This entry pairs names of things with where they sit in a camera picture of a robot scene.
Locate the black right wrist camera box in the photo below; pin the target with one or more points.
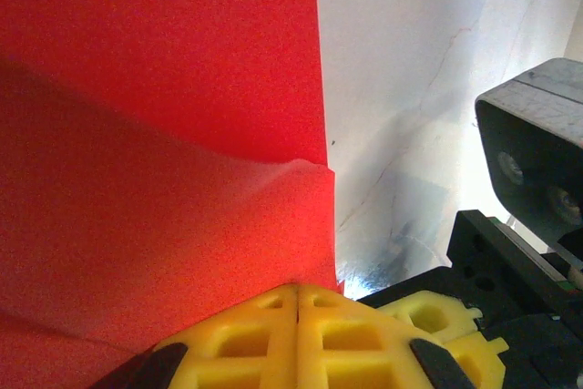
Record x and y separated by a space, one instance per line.
528 147

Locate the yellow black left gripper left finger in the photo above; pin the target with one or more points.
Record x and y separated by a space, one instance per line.
228 352

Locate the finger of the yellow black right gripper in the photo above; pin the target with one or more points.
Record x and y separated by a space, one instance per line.
446 316
485 357

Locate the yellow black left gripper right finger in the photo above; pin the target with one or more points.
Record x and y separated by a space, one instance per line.
364 352

